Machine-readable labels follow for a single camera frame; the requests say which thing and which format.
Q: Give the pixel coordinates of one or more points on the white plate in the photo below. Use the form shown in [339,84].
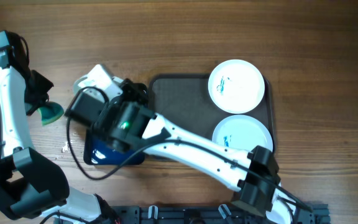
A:
[242,132]
[236,86]

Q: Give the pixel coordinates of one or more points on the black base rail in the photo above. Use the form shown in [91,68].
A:
[186,215]

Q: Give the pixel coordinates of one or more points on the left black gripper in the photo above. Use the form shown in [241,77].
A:
[45,86]

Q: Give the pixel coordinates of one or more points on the green yellow sponge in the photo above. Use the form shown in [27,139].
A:
[50,112]

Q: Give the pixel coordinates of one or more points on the blue water tray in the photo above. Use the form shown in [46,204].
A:
[96,152]

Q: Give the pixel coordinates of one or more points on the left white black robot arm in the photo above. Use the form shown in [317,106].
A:
[32,186]

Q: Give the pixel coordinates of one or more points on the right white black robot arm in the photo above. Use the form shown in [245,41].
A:
[125,123]

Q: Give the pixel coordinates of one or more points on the dark brown serving tray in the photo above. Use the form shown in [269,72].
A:
[184,100]

